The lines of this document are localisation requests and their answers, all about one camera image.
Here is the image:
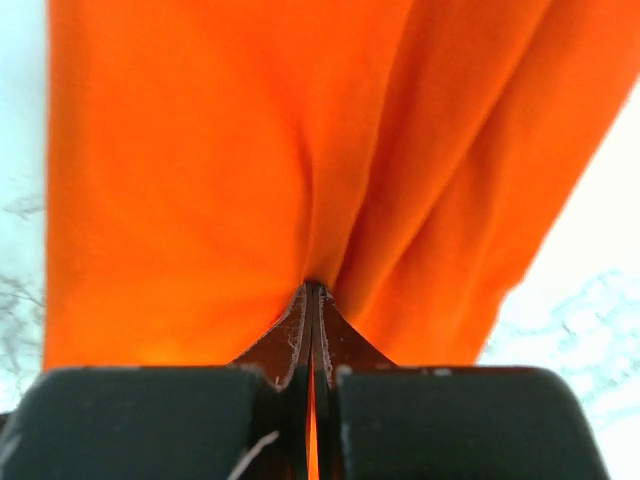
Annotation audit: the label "orange t shirt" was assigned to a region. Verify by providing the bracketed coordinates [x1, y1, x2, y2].
[42, 0, 640, 480]

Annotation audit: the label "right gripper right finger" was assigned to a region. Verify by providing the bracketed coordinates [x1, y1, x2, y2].
[310, 283, 608, 479]

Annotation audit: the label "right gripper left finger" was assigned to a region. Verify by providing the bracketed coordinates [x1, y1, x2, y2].
[1, 285, 311, 480]

